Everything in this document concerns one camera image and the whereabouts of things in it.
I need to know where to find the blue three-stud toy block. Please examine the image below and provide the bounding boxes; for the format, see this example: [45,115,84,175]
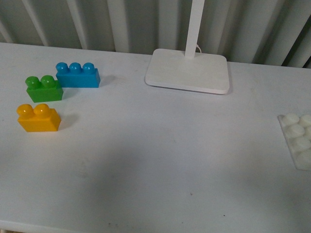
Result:
[56,62,101,88]

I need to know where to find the yellow two-stud toy block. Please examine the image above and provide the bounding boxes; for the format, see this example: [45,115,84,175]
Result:
[17,103,61,132]

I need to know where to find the white lamp stand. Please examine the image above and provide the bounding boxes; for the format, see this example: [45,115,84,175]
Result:
[145,0,229,95]

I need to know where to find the white studded base plate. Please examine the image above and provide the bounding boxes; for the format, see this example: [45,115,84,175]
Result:
[277,113,311,171]

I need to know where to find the green two-stud toy block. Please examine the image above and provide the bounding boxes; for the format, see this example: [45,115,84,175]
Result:
[25,75,64,103]

